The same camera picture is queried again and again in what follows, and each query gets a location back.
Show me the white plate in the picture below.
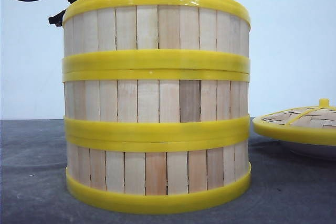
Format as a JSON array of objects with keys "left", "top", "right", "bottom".
[{"left": 279, "top": 141, "right": 335, "bottom": 161}]

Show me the bamboo steamer basket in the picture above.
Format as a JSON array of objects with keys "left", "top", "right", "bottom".
[
  {"left": 66, "top": 141, "right": 251, "bottom": 215},
  {"left": 65, "top": 79, "right": 249, "bottom": 151},
  {"left": 62, "top": 0, "right": 250, "bottom": 82}
]

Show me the yellow woven steamer lid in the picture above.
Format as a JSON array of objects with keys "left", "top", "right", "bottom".
[{"left": 253, "top": 98, "right": 335, "bottom": 146}]

